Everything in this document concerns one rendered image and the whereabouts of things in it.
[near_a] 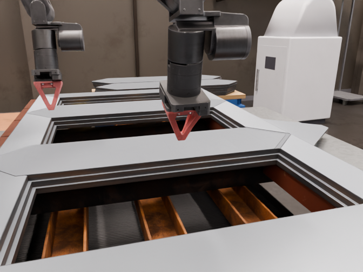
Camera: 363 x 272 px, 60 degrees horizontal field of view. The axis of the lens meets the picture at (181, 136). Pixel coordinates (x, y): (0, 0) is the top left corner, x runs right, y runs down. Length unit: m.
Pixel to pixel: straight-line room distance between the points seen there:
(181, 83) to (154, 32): 4.24
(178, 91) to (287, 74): 3.34
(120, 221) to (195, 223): 0.24
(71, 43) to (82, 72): 3.75
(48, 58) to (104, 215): 0.52
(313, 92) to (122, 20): 2.66
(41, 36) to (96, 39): 3.73
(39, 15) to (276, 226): 0.72
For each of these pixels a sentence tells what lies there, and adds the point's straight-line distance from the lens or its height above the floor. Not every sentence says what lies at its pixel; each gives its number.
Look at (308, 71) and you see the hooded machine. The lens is 4.00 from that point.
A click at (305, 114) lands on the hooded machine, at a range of 4.11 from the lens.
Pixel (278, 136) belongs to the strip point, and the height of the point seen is 0.85.
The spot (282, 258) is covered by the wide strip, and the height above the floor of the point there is 0.85.
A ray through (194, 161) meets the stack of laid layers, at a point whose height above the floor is 0.84.
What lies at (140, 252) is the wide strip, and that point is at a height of 0.85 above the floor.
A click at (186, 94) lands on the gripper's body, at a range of 0.51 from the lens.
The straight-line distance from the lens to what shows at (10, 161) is 0.78.
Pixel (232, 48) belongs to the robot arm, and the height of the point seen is 1.09.
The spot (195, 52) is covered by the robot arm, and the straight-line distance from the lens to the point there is 0.49.
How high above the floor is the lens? 1.12
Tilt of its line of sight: 19 degrees down
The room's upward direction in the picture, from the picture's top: straight up
